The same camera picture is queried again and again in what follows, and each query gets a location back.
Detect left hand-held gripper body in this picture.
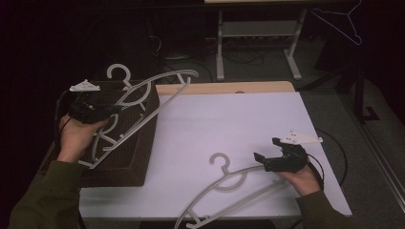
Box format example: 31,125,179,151
68,79,109,125

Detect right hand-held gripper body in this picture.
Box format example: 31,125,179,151
263,129,324,174

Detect brown wicker basket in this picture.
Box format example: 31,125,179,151
37,79,160,189

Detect grey plastic hanger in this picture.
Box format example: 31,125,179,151
77,63,200,170
173,152,288,229

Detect person's right hand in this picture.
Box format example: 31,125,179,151
276,163,322,197

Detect person's left hand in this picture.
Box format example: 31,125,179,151
56,114,108,164

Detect white table mat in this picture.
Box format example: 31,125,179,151
79,91,353,219

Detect white power strip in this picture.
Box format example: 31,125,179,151
164,54,191,62

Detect black metal stand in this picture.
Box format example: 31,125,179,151
300,61,380,124

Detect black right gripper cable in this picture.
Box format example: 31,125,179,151
306,128,349,191

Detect black floor cables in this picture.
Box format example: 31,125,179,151
160,51,266,84

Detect white metal desk frame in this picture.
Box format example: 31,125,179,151
203,0,309,82

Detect thin wire hanger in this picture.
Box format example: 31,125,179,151
310,0,364,47

